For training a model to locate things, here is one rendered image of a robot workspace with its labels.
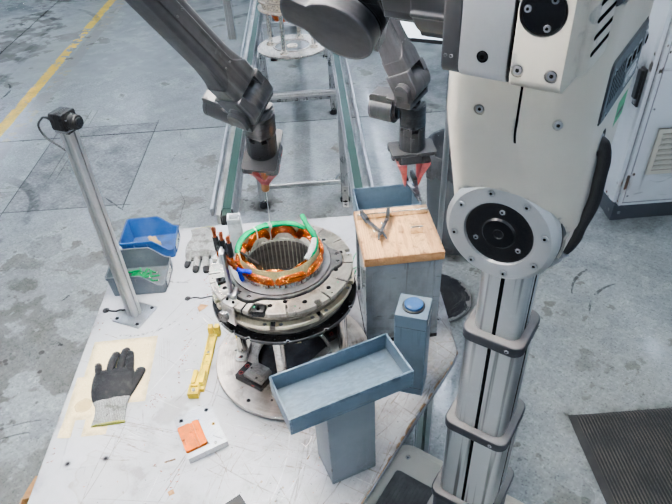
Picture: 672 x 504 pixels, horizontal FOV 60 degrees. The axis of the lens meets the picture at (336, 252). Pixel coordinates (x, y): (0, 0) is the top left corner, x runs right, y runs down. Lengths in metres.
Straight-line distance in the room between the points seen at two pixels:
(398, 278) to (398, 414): 0.32
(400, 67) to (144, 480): 1.01
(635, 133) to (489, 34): 2.80
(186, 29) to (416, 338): 0.78
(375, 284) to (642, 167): 2.22
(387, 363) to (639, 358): 1.74
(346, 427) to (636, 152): 2.48
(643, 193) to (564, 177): 2.76
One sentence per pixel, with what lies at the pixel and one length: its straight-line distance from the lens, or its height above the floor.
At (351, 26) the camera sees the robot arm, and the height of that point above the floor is 1.74.
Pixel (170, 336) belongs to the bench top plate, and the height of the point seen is 0.78.
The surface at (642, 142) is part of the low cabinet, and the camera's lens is 3.31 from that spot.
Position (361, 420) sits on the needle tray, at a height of 0.96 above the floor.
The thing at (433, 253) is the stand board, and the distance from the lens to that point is 1.37.
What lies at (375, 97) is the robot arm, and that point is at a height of 1.39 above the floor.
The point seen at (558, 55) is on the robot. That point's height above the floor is 1.75.
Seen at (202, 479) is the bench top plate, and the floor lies 0.78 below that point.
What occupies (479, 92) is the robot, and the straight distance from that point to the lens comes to 0.70.
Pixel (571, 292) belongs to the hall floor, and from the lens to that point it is 2.98.
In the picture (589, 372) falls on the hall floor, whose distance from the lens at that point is 2.65.
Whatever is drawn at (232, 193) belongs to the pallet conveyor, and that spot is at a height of 0.76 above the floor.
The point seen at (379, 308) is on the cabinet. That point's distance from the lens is 1.46.
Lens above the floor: 1.92
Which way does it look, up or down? 38 degrees down
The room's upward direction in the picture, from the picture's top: 3 degrees counter-clockwise
